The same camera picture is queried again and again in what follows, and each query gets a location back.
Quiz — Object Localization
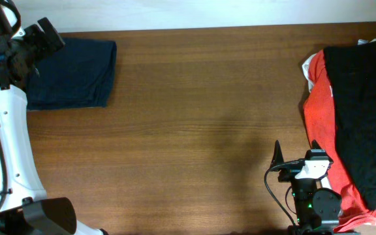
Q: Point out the navy blue shorts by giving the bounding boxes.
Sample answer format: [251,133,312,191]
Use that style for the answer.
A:
[26,38,118,110]

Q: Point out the white patterned garment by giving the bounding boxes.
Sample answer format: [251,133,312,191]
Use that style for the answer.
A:
[302,39,376,93]

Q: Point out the black garment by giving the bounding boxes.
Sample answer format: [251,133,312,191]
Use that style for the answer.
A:
[323,42,376,210]

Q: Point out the red garment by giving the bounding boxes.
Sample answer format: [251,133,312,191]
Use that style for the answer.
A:
[303,50,376,232]

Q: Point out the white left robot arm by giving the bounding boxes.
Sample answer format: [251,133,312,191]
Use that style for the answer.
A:
[0,1,99,234]

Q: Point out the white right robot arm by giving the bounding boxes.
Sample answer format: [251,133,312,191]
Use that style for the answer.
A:
[266,141,341,235]

